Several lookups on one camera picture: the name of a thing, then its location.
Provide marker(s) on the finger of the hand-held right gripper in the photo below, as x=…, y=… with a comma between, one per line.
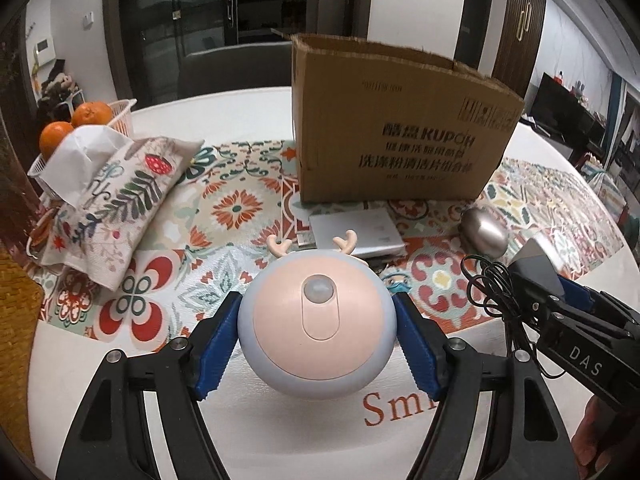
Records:
x=537, y=290
x=580, y=292

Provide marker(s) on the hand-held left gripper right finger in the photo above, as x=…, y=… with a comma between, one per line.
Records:
x=419, y=347

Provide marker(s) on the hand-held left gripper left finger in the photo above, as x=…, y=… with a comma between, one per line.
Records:
x=220, y=347

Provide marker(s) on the grey charger adapter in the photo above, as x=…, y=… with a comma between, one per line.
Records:
x=537, y=260

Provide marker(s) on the round deer night light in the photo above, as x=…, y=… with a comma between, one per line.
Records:
x=310, y=345

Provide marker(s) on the cardboard box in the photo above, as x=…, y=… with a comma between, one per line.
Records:
x=400, y=140

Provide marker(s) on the person's right hand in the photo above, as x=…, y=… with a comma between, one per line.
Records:
x=592, y=435

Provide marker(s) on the silver egg-shaped object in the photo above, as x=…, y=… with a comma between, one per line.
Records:
x=482, y=232

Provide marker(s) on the flat silver external drive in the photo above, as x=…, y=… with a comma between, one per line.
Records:
x=360, y=232

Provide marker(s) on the patterned table runner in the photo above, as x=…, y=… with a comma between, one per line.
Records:
x=235, y=210

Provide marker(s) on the leaf-print fabric tissue cover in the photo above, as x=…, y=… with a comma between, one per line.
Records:
x=130, y=195

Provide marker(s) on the black television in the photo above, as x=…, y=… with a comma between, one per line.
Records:
x=560, y=110

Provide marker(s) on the small white dish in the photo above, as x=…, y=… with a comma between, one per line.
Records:
x=42, y=232

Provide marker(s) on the woven rattan mat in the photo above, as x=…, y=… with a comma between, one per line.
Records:
x=12, y=290

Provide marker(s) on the white tissue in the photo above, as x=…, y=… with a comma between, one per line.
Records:
x=75, y=165

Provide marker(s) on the white plastic basket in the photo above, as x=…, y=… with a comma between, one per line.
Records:
x=122, y=115

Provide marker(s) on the orange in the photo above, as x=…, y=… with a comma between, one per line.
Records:
x=92, y=114
x=55, y=140

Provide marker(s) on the dark grey dining chair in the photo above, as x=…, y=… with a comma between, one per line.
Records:
x=225, y=75

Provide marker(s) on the cluttered shoe shelf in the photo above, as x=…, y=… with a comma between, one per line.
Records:
x=57, y=87

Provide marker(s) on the dark sliding glass door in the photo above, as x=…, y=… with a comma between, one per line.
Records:
x=190, y=20

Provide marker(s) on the white intercom panel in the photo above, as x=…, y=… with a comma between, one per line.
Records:
x=45, y=51

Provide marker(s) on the white wall switch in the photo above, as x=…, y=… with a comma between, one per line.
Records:
x=88, y=19

